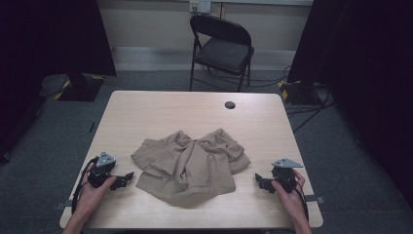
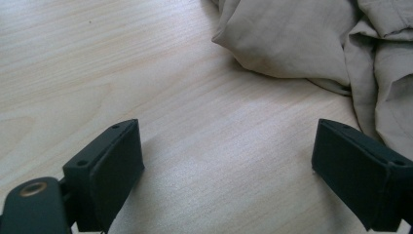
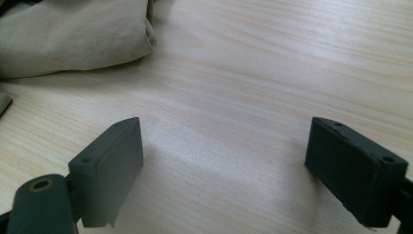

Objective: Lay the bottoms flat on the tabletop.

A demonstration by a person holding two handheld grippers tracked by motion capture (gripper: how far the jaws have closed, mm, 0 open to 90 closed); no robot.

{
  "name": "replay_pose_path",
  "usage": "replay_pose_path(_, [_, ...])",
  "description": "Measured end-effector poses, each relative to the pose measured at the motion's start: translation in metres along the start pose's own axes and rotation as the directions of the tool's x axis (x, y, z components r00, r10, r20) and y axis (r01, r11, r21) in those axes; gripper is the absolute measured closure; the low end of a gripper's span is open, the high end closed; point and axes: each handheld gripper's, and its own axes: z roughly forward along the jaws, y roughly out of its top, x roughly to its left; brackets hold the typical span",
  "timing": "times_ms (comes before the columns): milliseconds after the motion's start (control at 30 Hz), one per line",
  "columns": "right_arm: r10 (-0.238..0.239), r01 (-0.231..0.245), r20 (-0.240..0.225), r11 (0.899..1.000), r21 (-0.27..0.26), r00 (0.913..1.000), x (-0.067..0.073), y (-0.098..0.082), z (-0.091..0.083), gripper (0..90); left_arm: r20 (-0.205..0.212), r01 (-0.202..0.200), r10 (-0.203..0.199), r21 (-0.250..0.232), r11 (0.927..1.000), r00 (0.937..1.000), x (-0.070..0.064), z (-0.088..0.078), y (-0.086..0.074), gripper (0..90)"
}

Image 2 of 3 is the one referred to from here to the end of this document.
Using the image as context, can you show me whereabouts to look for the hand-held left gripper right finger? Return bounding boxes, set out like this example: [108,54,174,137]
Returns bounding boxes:
[311,118,413,233]

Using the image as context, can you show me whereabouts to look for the khaki shorts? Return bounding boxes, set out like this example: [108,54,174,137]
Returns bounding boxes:
[210,0,413,161]

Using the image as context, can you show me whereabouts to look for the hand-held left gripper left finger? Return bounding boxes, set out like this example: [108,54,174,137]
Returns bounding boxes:
[61,118,145,234]

